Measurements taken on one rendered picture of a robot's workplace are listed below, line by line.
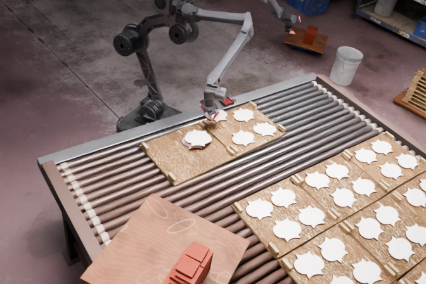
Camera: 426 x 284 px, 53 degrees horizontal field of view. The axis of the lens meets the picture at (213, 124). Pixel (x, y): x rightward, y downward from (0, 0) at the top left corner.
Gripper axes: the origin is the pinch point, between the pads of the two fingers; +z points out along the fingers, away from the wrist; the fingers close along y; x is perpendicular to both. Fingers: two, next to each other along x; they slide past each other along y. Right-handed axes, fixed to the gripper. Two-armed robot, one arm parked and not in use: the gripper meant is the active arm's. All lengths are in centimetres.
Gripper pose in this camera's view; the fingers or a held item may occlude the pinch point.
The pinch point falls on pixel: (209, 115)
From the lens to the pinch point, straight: 247.6
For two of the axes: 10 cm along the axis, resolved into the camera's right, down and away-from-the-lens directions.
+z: 0.1, 7.2, 6.9
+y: -5.3, -5.8, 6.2
